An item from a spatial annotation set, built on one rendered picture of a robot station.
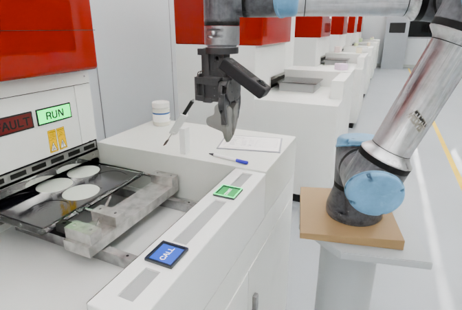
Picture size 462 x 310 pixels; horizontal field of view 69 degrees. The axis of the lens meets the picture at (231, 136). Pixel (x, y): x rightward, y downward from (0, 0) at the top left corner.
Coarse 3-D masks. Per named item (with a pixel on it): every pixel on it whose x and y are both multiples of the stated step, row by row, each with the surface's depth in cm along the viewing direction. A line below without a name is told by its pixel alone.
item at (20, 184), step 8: (88, 152) 114; (96, 152) 117; (72, 160) 108; (80, 160) 111; (88, 160) 114; (96, 160) 119; (48, 168) 101; (56, 168) 103; (64, 168) 105; (32, 176) 96; (40, 176) 98; (48, 176) 100; (8, 184) 91; (16, 184) 92; (24, 184) 94; (32, 184) 96; (0, 192) 88; (8, 192) 90; (0, 224) 89
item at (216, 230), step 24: (264, 192) 94; (192, 216) 72; (216, 216) 72; (240, 216) 78; (264, 216) 97; (168, 240) 64; (192, 240) 64; (216, 240) 67; (240, 240) 80; (144, 264) 58; (192, 264) 59; (216, 264) 69; (120, 288) 52; (144, 288) 53; (168, 288) 52; (192, 288) 60; (216, 288) 70
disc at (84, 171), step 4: (76, 168) 112; (80, 168) 112; (84, 168) 112; (88, 168) 112; (92, 168) 112; (96, 168) 112; (68, 172) 109; (72, 172) 109; (76, 172) 109; (80, 172) 109; (84, 172) 109; (88, 172) 109; (92, 172) 109; (96, 172) 109; (68, 176) 106; (72, 176) 106; (76, 176) 106; (80, 176) 106; (84, 176) 106; (88, 176) 106
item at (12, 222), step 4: (0, 216) 83; (0, 220) 82; (4, 220) 82; (8, 220) 81; (12, 220) 81; (12, 224) 80; (16, 224) 80; (20, 224) 80; (24, 224) 79; (24, 228) 79; (28, 228) 78; (32, 228) 78; (36, 228) 78; (40, 228) 78; (32, 232) 78; (36, 232) 77
